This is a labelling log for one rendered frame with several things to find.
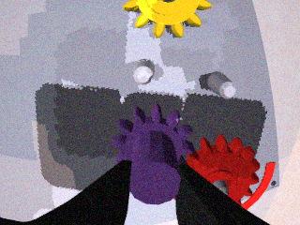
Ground yellow gear with black stripe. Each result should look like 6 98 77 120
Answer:
123 0 213 38

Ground red curved arrow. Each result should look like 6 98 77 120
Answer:
241 161 275 210

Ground red gear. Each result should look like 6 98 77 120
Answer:
185 134 260 206

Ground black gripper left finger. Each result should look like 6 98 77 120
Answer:
0 160 132 225

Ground purple gear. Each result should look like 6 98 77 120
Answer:
112 102 195 205

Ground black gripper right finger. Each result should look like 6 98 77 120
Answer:
175 165 270 225

